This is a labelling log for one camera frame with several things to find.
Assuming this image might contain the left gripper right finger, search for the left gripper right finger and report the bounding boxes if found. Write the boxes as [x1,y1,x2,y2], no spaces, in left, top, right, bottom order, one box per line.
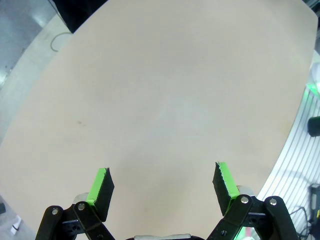
[205,161,300,240]

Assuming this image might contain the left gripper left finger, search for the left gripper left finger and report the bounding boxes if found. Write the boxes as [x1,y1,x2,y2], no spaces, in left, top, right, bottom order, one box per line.
[34,166,116,240]

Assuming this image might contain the black box device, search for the black box device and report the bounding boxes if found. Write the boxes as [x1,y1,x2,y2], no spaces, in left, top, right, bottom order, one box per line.
[309,182,320,209]

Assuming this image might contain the white paper scrap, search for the white paper scrap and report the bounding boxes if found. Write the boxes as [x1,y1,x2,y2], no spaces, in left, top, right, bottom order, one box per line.
[10,215,23,231]

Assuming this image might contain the black cylinder knob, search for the black cylinder knob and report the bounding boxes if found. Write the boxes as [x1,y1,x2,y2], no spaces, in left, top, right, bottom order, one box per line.
[306,115,320,138]

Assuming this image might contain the ribbed aluminium rail base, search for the ribbed aluminium rail base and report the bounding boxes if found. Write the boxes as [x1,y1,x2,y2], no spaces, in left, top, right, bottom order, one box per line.
[257,79,320,240]

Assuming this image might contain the black tangled cables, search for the black tangled cables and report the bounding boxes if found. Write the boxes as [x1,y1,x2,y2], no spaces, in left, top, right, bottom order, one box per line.
[288,206,320,240]

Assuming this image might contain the grey floor cable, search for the grey floor cable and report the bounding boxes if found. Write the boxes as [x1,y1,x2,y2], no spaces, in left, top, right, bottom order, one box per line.
[49,30,74,52]

